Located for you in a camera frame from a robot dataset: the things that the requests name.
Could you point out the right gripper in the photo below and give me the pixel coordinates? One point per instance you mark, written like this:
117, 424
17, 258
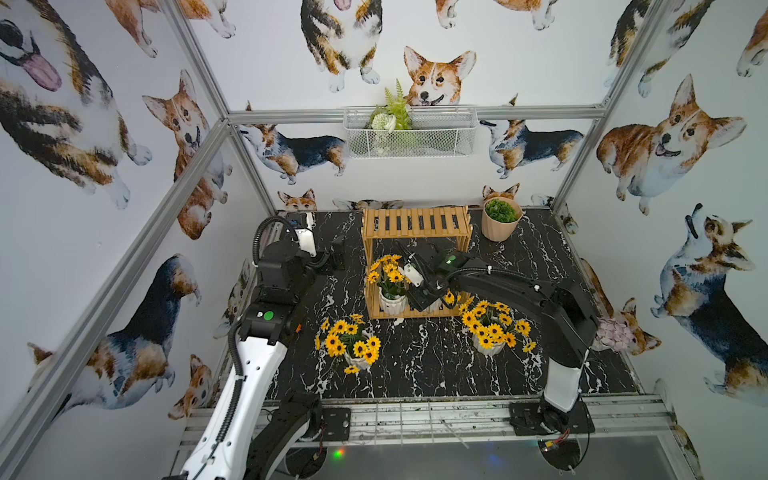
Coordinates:
415, 302

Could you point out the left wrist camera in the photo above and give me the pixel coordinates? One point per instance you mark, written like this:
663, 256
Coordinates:
304, 227

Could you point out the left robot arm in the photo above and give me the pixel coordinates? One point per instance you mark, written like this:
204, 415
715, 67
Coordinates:
293, 441

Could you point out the sunflower pot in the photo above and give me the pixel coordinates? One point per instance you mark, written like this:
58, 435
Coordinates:
494, 326
387, 275
447, 304
347, 340

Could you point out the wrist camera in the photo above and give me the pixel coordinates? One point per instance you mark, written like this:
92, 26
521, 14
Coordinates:
413, 276
304, 227

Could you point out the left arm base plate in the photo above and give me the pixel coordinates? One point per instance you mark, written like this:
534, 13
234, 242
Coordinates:
328, 424

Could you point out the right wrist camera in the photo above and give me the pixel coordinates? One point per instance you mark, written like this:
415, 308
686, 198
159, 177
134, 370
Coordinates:
413, 276

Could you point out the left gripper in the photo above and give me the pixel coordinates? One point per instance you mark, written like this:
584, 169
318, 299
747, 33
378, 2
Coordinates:
336, 253

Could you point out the aluminium front rail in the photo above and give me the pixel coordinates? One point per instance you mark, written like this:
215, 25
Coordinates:
469, 421

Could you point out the tan pot green plant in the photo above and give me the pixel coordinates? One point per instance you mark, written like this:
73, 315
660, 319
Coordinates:
500, 217

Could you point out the wooden slatted plant shelf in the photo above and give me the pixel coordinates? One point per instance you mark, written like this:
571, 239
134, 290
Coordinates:
415, 228

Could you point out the pink succulent plant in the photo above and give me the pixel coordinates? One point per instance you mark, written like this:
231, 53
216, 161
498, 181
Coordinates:
615, 335

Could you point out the white wire wall basket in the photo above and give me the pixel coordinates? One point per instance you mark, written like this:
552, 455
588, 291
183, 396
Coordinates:
437, 132

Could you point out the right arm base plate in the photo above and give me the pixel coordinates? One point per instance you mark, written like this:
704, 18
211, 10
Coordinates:
540, 418

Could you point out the green fern white flower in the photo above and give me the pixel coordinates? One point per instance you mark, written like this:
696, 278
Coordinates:
394, 114

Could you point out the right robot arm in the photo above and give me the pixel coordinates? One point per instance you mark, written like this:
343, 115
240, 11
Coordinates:
562, 311

